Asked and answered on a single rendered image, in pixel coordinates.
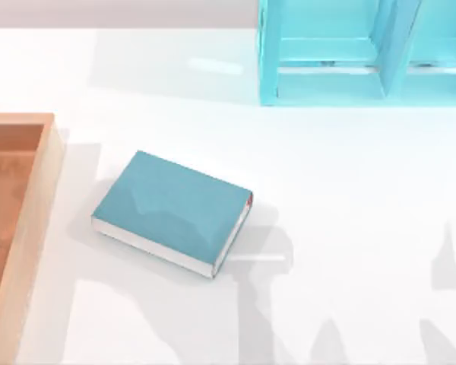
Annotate teal book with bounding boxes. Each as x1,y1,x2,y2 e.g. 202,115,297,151
90,150,255,281

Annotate shallow salmon-coloured box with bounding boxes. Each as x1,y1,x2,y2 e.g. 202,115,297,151
0,113,66,365

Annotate light blue rack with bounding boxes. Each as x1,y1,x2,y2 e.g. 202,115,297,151
256,0,456,108

